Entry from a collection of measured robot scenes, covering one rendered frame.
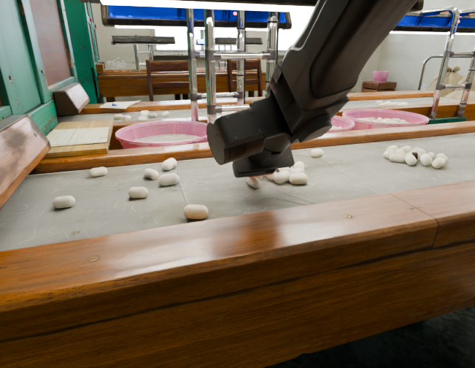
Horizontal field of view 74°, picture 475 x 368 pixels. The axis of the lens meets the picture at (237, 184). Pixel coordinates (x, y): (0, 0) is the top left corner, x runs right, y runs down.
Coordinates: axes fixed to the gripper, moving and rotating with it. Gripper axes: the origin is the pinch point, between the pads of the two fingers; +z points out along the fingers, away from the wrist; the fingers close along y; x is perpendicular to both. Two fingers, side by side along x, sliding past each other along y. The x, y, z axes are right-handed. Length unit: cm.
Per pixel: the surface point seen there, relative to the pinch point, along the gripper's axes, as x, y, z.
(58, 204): 2.4, 31.9, -1.4
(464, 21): -63, -118, 25
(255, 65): -175, -101, 191
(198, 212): 8.7, 12.0, -9.2
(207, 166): -5.1, 5.5, 8.9
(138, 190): 1.6, 20.0, -1.5
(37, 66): -43, 41, 22
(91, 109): -55, 35, 63
